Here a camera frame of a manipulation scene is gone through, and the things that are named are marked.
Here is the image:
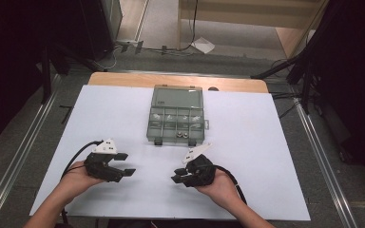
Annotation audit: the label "person's left hand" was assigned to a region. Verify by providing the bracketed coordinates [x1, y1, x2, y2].
[60, 160, 107, 200]

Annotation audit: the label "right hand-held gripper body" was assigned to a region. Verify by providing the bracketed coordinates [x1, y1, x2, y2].
[182, 142, 217, 188]

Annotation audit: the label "dark cabinet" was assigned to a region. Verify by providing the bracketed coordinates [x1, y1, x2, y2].
[79, 0, 124, 62]

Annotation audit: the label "black hex key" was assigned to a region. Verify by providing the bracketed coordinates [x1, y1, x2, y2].
[59, 104, 74, 125]

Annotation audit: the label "right hand-held gripper black cable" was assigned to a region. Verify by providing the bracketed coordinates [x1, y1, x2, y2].
[213, 164, 248, 205]

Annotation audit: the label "black floor cables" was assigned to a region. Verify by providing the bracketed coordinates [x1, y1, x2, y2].
[270, 90, 302, 120]

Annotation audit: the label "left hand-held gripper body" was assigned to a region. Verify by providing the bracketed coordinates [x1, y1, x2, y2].
[84, 138, 125, 183]

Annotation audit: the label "hand-held gripper black cable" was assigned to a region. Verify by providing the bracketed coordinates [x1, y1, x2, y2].
[61, 140, 104, 181]
[213, 164, 248, 205]

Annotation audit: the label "dark curtain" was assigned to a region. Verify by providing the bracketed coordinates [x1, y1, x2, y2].
[0, 0, 88, 153]
[310, 0, 365, 188]

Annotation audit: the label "power strip with plugs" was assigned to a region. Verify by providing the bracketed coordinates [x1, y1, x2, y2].
[115, 39, 145, 55]

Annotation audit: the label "black metal stand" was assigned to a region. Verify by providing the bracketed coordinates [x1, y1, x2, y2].
[39, 41, 106, 105]
[250, 31, 324, 115]

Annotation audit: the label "white power adapter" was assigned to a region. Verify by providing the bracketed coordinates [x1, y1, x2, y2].
[190, 36, 217, 55]

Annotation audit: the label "light wooden furniture frame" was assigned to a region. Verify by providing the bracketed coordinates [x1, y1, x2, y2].
[176, 0, 331, 60]

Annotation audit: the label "clear grey compartment box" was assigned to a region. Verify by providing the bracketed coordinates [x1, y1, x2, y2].
[145, 85, 211, 147]

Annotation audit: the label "black hanging cable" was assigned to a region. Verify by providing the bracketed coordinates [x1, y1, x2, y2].
[177, 0, 201, 51]

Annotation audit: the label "person's right hand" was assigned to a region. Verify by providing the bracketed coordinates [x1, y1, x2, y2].
[194, 169, 240, 206]

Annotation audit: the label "white table mat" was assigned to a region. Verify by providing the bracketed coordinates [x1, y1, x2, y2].
[29, 85, 312, 221]

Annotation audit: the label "metal floor rail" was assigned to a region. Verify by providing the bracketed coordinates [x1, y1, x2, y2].
[293, 98, 359, 228]
[0, 74, 61, 228]

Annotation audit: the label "left hand-held gripper black cable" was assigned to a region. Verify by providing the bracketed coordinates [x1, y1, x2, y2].
[61, 140, 104, 181]

